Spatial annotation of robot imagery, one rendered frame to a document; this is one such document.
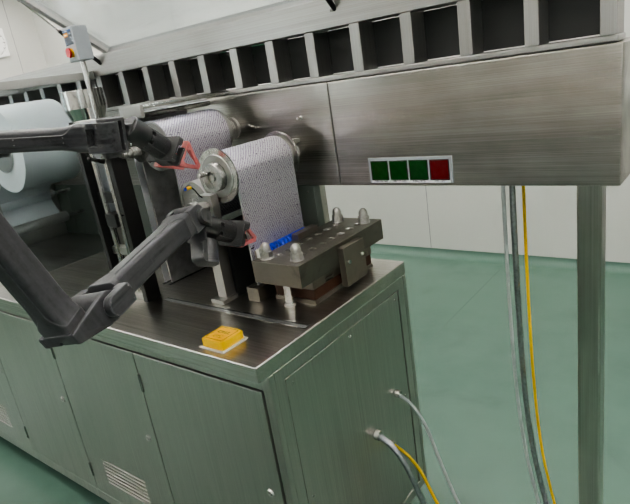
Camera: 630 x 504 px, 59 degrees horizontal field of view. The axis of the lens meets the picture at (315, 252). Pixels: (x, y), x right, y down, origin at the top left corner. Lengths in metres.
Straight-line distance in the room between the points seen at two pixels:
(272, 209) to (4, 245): 0.83
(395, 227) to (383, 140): 2.91
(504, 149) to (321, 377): 0.71
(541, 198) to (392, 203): 1.12
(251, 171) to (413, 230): 2.97
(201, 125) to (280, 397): 0.85
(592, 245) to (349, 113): 0.73
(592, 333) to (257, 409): 0.93
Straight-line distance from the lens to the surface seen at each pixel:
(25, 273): 0.96
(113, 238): 1.79
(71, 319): 1.00
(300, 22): 1.70
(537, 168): 1.43
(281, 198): 1.62
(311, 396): 1.41
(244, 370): 1.26
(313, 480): 1.51
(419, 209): 4.31
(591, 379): 1.80
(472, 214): 4.15
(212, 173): 1.52
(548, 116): 1.40
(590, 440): 1.91
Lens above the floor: 1.48
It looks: 18 degrees down
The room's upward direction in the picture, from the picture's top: 9 degrees counter-clockwise
